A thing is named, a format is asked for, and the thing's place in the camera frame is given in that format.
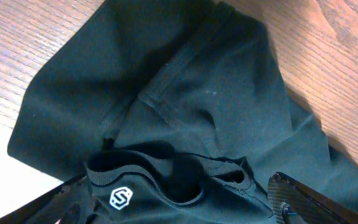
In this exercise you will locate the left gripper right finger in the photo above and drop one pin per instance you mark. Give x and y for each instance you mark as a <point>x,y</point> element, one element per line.
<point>295,203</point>

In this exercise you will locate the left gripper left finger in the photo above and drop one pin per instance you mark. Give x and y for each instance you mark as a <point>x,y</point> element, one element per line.
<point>48,202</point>

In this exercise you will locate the black athletic pants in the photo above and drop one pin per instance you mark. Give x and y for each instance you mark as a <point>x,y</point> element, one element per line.
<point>170,112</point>

